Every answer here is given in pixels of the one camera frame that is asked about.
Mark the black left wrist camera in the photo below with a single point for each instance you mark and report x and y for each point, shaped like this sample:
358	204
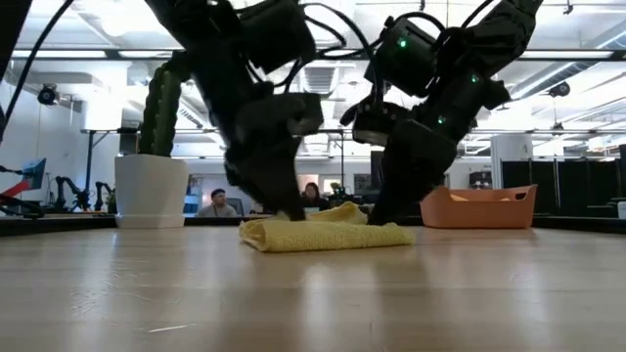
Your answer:
298	115

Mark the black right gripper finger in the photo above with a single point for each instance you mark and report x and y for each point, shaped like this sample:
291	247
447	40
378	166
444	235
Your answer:
396	207

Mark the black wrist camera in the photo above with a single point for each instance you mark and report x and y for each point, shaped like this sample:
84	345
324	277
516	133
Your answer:
374	122
298	115

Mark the black station frame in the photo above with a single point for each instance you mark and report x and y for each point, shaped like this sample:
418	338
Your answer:
89	171

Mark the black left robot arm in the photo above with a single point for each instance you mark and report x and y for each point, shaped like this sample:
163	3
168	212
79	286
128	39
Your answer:
215	73

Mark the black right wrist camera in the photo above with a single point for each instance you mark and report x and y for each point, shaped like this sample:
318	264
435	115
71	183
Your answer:
374	122

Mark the black background robot arm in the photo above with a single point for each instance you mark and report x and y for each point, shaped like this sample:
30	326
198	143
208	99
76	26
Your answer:
59	193

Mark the shelf unit with red bins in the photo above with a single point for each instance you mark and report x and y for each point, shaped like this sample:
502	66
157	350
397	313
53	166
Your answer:
480	180

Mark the orange plastic basket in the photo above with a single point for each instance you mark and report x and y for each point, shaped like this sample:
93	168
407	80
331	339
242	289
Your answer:
479	212

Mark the white hexagonal plant pot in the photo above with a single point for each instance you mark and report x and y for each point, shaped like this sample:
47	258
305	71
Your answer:
151	190

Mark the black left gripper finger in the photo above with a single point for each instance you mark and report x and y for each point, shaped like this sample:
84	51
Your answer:
283	203

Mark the yellow microfiber towel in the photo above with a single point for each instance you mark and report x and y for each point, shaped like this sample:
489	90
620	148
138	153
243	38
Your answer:
323	234

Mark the black aluminium table frame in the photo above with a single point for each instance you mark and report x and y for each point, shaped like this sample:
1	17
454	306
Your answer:
577	224

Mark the person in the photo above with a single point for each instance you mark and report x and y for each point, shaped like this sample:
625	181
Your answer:
217	205
313	198

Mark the blue screen monitor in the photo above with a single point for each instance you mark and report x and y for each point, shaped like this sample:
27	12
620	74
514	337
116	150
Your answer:
33	175

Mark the black partition panels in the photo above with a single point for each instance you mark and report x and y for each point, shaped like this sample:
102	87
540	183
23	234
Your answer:
562	186

